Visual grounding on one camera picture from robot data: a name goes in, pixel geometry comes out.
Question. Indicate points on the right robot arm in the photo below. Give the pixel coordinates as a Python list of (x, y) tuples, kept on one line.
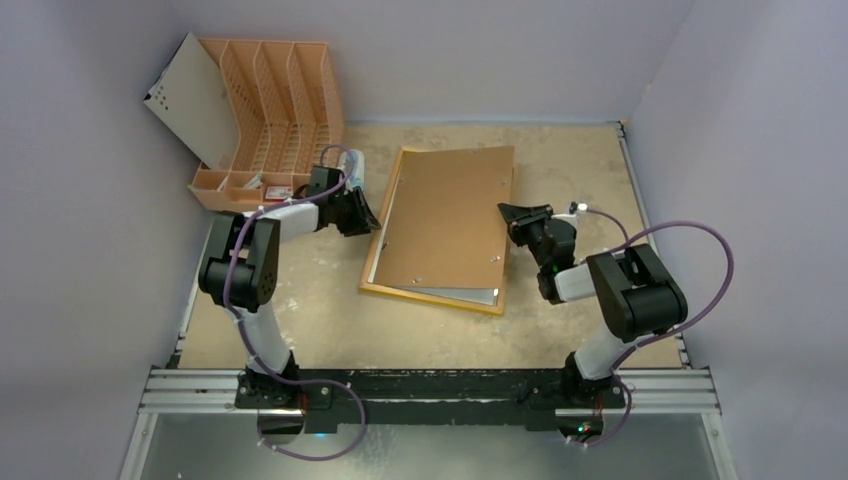
[(637, 296)]

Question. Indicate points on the white perforated paper sheet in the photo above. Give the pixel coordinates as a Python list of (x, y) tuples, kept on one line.
[(191, 99)]

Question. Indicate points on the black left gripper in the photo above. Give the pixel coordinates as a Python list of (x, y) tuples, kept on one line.
[(362, 222)]

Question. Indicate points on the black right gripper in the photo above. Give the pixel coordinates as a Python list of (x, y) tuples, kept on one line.
[(526, 220)]

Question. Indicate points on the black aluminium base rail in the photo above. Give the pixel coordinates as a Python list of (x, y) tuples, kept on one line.
[(530, 398)]

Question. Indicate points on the green white pen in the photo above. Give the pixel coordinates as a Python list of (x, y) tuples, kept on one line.
[(255, 182)]

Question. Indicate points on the red white small box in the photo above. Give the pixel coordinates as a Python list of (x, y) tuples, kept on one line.
[(276, 193)]

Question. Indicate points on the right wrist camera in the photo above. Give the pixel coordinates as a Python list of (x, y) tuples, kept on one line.
[(572, 214)]

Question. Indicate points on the orange plastic desk organizer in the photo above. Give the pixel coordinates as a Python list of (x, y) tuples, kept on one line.
[(287, 106)]

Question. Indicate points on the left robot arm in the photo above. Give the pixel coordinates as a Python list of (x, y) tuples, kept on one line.
[(239, 268)]

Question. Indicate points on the yellow wooden picture frame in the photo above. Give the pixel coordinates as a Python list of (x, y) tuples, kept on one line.
[(430, 298)]

